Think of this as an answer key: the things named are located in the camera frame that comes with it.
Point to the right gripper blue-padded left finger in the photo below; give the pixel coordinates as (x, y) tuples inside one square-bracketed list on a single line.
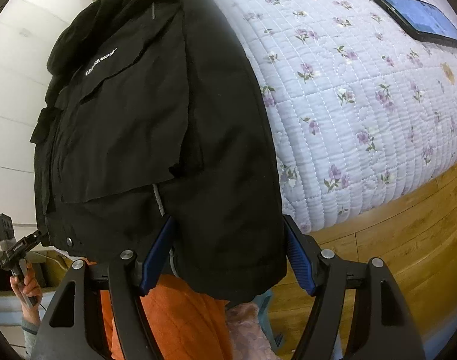
[(73, 327)]

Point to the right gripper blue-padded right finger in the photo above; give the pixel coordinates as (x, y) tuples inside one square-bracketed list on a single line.
[(382, 325)]

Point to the black hooded jacket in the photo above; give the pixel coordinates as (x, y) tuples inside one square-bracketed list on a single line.
[(154, 111)]

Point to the person's left hand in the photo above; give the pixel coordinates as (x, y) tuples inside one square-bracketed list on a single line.
[(28, 288)]

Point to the orange trousers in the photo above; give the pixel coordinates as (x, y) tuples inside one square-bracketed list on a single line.
[(187, 324)]

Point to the white wardrobe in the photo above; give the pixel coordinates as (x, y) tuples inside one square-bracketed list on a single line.
[(28, 31)]

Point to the bed with floral quilt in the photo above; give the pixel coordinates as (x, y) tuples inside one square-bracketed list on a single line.
[(360, 112)]

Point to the black smartphone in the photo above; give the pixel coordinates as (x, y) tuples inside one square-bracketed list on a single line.
[(422, 21)]

